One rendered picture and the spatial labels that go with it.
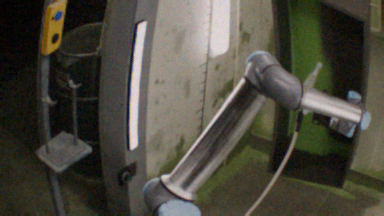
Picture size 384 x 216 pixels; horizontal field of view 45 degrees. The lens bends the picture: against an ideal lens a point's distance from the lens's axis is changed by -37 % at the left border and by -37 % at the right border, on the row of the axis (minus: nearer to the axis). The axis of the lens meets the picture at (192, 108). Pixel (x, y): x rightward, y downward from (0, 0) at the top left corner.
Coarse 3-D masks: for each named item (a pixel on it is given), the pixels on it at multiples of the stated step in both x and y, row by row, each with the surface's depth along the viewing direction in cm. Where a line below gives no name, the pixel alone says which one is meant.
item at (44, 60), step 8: (48, 0) 234; (40, 32) 243; (40, 40) 245; (40, 48) 246; (40, 56) 249; (48, 56) 251; (40, 64) 250; (48, 64) 253; (40, 72) 252; (40, 80) 253; (40, 88) 255; (40, 96) 257; (40, 104) 260; (40, 112) 262; (48, 112) 265; (40, 120) 265; (48, 120) 267; (40, 128) 267; (48, 128) 268; (40, 136) 269; (48, 136) 270; (48, 168) 276; (48, 176) 280; (56, 176) 283; (48, 184) 284; (56, 184) 284; (56, 192) 285; (56, 200) 287; (56, 208) 291
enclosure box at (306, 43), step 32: (288, 0) 292; (320, 0) 244; (352, 0) 249; (288, 32) 300; (320, 32) 297; (352, 32) 281; (288, 64) 310; (352, 64) 295; (288, 128) 344; (320, 128) 337; (288, 160) 333; (320, 160) 330; (352, 160) 311
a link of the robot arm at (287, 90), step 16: (272, 80) 210; (288, 80) 209; (272, 96) 212; (288, 96) 208; (304, 96) 210; (320, 96) 216; (320, 112) 218; (336, 112) 221; (352, 112) 225; (368, 112) 230
